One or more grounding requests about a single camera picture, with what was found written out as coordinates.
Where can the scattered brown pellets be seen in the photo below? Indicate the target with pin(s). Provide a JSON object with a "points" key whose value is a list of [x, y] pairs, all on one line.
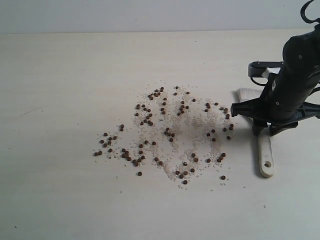
{"points": [[174, 131]]}

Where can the scattered rice grain pile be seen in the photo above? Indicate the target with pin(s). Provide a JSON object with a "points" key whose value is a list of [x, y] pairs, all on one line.
{"points": [[118, 106]]}

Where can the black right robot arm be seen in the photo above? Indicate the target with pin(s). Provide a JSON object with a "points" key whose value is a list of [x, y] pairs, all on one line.
{"points": [[302, 51]]}

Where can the white wooden paint brush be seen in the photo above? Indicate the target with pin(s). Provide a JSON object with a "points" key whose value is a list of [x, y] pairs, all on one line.
{"points": [[264, 146]]}

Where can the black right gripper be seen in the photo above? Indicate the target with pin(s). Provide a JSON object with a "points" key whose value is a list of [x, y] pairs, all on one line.
{"points": [[282, 102]]}

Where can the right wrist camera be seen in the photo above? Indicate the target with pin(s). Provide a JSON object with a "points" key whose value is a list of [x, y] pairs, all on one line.
{"points": [[262, 69]]}

